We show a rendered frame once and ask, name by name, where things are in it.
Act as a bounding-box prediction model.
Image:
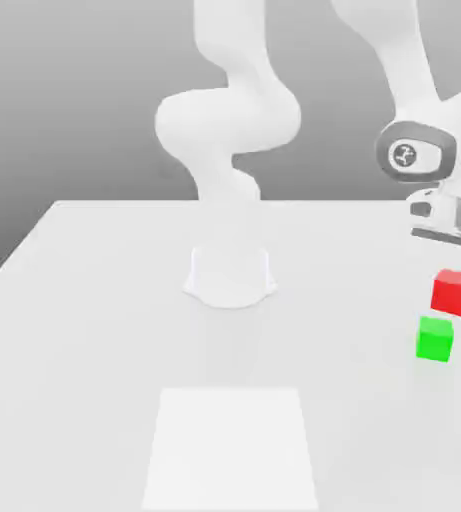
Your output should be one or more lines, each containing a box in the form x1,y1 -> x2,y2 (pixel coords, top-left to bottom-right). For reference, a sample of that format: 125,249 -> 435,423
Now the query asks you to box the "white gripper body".
409,226 -> 461,266

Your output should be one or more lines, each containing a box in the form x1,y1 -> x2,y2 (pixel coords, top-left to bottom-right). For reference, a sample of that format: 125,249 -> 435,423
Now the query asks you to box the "small red cube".
430,268 -> 461,318

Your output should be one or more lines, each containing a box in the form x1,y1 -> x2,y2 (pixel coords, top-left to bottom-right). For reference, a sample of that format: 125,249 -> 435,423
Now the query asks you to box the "small green cube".
415,315 -> 455,364

